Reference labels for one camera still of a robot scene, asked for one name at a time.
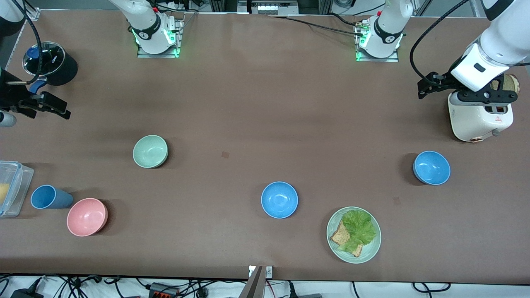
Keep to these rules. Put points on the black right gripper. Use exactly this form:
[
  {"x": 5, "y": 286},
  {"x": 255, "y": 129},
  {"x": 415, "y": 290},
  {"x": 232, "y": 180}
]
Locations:
[{"x": 9, "y": 94}]

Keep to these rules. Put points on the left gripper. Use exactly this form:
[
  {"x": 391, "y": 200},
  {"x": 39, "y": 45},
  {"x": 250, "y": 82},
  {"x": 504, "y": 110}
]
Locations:
[{"x": 444, "y": 82}]

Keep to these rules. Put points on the blue bowl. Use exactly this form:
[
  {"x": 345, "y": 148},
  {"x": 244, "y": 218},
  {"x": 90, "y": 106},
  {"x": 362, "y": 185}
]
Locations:
[
  {"x": 279, "y": 200},
  {"x": 431, "y": 167}
]

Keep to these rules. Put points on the green bowl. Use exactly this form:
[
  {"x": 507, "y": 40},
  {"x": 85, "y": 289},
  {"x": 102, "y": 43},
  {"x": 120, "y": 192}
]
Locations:
[{"x": 150, "y": 151}]

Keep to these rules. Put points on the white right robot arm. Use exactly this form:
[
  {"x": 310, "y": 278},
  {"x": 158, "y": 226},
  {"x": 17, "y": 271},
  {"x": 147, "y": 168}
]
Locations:
[{"x": 145, "y": 20}]

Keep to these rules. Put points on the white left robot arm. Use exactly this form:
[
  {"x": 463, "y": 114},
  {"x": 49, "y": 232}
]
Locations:
[{"x": 509, "y": 37}]

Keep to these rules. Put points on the pink bowl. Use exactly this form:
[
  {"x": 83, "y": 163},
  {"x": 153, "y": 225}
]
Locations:
[{"x": 86, "y": 217}]

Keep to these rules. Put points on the black jar with glass lid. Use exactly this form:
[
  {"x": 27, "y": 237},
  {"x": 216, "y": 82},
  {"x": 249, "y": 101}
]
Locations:
[{"x": 62, "y": 66}]

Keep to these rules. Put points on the white toaster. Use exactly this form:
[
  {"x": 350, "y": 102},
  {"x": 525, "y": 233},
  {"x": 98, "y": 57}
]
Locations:
[{"x": 472, "y": 122}]

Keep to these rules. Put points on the brown bread slice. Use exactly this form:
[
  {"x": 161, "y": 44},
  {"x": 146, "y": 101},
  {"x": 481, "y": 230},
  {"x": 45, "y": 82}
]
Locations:
[{"x": 512, "y": 84}]

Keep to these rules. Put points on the clear plastic container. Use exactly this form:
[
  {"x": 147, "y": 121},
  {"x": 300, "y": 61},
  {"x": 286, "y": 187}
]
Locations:
[{"x": 18, "y": 182}]

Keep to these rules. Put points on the blue cup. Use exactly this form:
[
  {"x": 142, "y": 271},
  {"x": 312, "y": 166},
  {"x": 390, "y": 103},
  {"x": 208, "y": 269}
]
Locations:
[{"x": 49, "y": 197}]

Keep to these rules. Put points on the yellow food piece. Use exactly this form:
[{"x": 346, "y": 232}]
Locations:
[{"x": 3, "y": 194}]

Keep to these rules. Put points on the green lettuce leaf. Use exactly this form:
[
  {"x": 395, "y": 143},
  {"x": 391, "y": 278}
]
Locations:
[{"x": 360, "y": 227}]

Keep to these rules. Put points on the brown toast slice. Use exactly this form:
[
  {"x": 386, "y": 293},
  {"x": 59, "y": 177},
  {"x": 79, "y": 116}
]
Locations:
[{"x": 340, "y": 236}]

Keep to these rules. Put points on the green plate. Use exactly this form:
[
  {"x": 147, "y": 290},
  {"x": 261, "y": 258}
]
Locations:
[{"x": 370, "y": 252}]

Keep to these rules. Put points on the white power strip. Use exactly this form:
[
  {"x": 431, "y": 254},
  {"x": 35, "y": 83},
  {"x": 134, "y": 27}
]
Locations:
[{"x": 273, "y": 6}]

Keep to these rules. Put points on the black power adapter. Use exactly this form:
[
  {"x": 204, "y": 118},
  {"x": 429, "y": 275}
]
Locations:
[{"x": 27, "y": 294}]

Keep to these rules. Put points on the black equipment box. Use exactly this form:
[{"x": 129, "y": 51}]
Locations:
[{"x": 223, "y": 5}]

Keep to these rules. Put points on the black orange power strip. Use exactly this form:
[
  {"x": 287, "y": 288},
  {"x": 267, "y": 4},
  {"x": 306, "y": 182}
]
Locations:
[{"x": 163, "y": 290}]

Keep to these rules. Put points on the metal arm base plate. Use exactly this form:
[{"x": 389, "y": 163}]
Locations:
[
  {"x": 179, "y": 37},
  {"x": 393, "y": 58}
]

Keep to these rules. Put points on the white metal bracket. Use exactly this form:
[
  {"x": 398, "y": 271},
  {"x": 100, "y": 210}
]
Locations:
[{"x": 269, "y": 271}]

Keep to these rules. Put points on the grey camera pole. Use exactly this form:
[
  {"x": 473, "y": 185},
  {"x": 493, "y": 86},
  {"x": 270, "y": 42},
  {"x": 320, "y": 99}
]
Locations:
[{"x": 252, "y": 285}]

